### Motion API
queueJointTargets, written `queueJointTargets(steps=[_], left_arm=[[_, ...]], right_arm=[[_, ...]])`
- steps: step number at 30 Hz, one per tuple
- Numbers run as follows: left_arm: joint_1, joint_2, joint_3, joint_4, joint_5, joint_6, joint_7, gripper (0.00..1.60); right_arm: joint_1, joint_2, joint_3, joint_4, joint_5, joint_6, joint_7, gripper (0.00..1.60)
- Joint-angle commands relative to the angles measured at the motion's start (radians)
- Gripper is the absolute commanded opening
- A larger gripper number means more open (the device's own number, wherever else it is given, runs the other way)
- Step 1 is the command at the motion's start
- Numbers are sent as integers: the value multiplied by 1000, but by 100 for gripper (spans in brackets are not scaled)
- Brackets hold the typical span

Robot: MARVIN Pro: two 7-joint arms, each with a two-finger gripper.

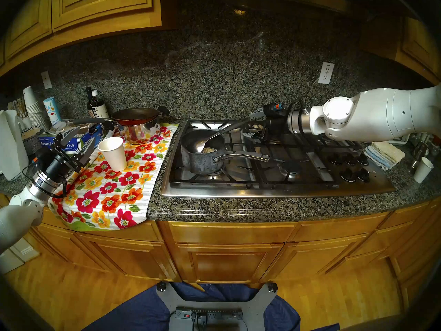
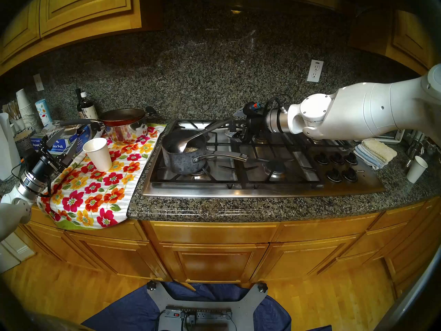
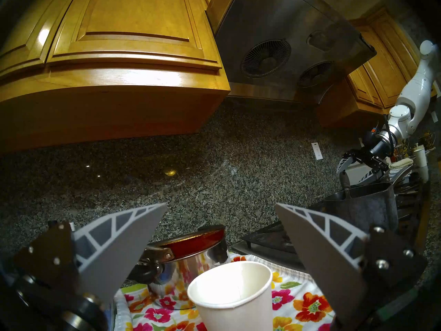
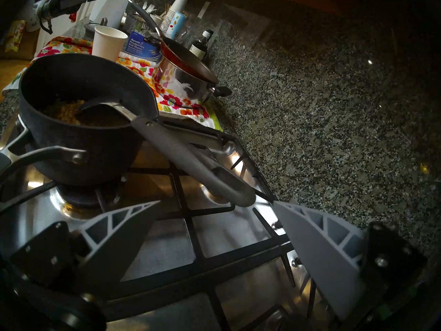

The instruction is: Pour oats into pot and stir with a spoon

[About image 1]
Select chrome metal fixture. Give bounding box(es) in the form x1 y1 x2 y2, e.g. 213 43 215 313
410 134 428 169

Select small white paper cup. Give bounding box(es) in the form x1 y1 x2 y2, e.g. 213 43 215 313
413 157 434 184

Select floral kitchen towel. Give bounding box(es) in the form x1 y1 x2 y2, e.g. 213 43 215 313
48 123 180 232

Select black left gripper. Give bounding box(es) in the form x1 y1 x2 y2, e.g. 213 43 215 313
41 126 95 185

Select dark grey saucepan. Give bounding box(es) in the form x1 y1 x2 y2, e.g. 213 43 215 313
180 129 271 175

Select shiny steel stock pot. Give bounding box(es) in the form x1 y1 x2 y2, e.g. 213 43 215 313
112 106 170 144

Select wooden wall cabinet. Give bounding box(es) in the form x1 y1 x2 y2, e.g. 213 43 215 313
358 15 441 86
0 0 178 77

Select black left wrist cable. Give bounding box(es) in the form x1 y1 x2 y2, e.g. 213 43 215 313
22 163 69 200

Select cream folded cloth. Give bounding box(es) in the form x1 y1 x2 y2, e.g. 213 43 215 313
370 142 406 162

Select grey power strip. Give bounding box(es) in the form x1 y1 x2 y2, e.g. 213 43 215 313
175 308 243 320

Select navy blue fabric cover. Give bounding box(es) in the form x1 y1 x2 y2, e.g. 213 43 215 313
81 282 340 331

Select stack of white paper cups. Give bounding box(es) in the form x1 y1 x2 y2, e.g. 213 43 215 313
22 86 49 131

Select red frying pan grey handle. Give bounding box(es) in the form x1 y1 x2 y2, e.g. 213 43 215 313
64 108 161 127

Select dark bottle black cap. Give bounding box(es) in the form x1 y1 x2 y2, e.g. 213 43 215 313
85 87 95 118

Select dark bottle white cap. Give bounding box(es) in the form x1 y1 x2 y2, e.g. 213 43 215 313
90 90 110 119

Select stainless steel gas cooktop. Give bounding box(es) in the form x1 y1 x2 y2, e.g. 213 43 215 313
160 119 396 199

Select blue foil sheet box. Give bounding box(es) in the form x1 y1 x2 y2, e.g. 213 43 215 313
38 120 105 157

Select blue striped folded cloth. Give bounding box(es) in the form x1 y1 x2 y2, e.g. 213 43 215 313
364 147 394 171

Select white wall power outlet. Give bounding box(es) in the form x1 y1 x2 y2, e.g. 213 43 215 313
318 62 335 85

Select metal serving spoon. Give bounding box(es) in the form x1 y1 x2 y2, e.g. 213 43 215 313
194 117 254 153

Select wooden base cabinets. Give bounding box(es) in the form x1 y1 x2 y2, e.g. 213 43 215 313
0 192 441 310

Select leaf print paper cup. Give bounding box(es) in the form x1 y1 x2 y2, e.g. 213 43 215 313
43 97 62 124

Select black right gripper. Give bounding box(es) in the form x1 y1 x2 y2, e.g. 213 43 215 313
242 107 290 143

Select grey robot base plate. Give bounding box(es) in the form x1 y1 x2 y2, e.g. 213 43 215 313
157 282 279 331

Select cup of wooden sticks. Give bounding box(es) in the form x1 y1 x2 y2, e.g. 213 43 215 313
13 98 33 129

